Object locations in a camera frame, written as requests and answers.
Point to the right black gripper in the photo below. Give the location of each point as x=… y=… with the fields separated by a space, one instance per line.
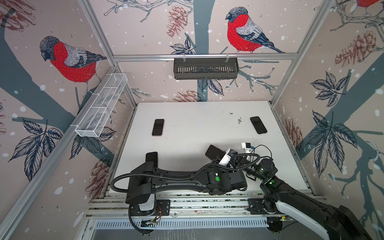
x=241 y=163

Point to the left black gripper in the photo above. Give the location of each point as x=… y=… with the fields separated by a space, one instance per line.
x=215 y=163

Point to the black phone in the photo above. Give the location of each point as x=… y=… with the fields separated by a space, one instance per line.
x=158 y=127
x=258 y=125
x=152 y=157
x=215 y=154

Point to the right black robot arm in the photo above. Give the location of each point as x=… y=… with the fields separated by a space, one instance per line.
x=329 y=222

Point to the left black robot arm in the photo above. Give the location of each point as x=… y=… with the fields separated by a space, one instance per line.
x=213 y=179

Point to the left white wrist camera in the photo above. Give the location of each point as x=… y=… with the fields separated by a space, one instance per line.
x=225 y=160

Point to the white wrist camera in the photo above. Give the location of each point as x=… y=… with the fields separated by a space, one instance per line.
x=225 y=160
x=247 y=147

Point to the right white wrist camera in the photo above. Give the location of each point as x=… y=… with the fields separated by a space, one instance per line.
x=247 y=147

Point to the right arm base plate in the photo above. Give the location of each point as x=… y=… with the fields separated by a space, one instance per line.
x=264 y=206

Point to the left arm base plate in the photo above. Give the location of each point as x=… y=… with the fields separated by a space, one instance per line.
x=161 y=207

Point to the black hanging wire basket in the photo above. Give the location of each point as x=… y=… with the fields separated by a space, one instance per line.
x=206 y=68

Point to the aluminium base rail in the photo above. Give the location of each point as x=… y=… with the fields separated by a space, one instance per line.
x=183 y=205

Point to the white mesh wall tray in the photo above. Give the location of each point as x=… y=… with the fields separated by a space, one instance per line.
x=99 y=112

